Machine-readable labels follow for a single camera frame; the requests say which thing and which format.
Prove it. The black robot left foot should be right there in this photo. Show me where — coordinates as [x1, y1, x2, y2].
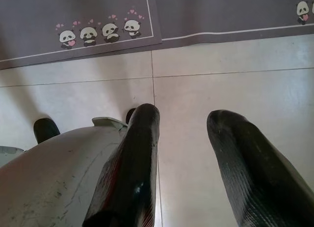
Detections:
[33, 117, 61, 145]

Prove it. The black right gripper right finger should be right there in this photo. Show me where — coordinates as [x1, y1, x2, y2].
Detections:
[207, 110, 314, 227]

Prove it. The black robot right foot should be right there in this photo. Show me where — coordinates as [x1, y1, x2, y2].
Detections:
[125, 108, 137, 125]

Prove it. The grey panda floor mat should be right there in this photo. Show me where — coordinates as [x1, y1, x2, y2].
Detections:
[0, 0, 163, 71]
[144, 0, 314, 42]

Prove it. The silver robot left leg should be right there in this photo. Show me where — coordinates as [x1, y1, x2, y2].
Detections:
[0, 145, 25, 168]

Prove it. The black robot foot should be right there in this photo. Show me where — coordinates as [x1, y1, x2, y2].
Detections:
[125, 108, 137, 125]
[33, 117, 61, 145]

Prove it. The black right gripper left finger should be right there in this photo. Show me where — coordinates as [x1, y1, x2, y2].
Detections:
[82, 103, 161, 227]

